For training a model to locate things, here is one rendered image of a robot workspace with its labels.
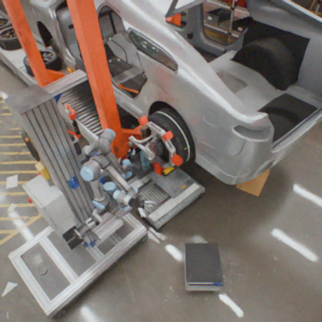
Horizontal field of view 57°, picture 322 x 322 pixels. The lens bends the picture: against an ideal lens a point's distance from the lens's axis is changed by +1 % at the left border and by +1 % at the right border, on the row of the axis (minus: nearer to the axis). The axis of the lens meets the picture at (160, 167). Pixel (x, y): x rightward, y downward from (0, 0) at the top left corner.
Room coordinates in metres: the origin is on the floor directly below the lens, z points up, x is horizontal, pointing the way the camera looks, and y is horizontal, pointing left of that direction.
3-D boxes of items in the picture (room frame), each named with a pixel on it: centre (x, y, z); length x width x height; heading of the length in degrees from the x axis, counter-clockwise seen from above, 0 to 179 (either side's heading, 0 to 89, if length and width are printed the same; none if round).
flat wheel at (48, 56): (5.37, 2.02, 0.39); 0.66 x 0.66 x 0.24
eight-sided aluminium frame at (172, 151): (2.38, 0.01, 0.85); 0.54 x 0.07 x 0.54; 37
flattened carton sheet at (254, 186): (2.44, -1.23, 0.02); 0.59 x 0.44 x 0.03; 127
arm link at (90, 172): (1.60, 0.56, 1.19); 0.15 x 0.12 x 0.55; 144
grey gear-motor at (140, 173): (2.64, 0.17, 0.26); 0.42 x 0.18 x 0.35; 127
